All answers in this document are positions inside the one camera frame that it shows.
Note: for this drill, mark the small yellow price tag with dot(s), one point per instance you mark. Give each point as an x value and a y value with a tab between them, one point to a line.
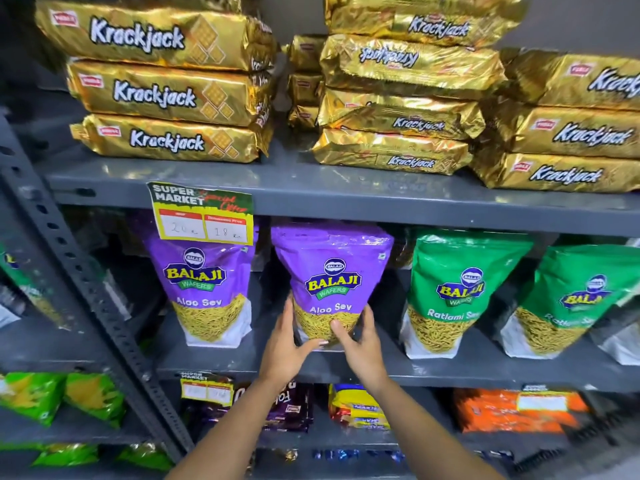
207	391
542	400

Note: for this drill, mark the white snack pouch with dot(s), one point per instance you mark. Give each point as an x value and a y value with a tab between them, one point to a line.
620	339

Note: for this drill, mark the person's left hand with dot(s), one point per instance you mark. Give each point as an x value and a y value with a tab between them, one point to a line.
282	357

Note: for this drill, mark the stack of gold biscuit packets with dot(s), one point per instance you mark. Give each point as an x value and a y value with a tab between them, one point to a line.
410	94

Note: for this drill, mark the orange biscuit packets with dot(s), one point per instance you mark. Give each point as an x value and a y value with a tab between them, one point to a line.
500	414

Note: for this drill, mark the yellow and blue biscuit packets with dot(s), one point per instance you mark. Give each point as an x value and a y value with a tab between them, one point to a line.
357	407

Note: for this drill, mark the grey metal shelf rack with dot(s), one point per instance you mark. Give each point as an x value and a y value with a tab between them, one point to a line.
320	194

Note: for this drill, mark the green and yellow price tag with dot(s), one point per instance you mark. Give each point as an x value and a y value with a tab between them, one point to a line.
200	212

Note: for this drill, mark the dark purple chocolate packets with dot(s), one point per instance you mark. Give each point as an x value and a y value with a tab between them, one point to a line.
285	407

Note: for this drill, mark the person's left forearm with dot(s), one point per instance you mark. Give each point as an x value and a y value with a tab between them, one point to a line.
235	434

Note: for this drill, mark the purple snack pouch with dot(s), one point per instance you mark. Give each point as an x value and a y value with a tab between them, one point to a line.
332	274
205	289

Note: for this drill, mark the person's left thumb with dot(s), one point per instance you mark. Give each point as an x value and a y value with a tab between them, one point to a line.
314	347

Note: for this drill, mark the green snack pouch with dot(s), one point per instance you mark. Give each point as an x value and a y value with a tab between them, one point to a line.
560	304
27	284
455	289

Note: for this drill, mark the person's right hand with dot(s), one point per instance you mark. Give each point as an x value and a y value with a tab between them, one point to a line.
365	362

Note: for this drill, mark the blue shiny packets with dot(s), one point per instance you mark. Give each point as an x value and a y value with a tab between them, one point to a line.
350	454

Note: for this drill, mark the light green snack packet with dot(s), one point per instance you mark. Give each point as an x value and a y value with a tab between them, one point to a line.
95	397
30	394
147	455
65	454

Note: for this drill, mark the person's right forearm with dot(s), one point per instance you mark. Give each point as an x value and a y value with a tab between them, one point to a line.
425	434

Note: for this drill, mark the person's right thumb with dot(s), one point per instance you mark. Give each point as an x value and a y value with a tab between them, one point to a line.
340	332

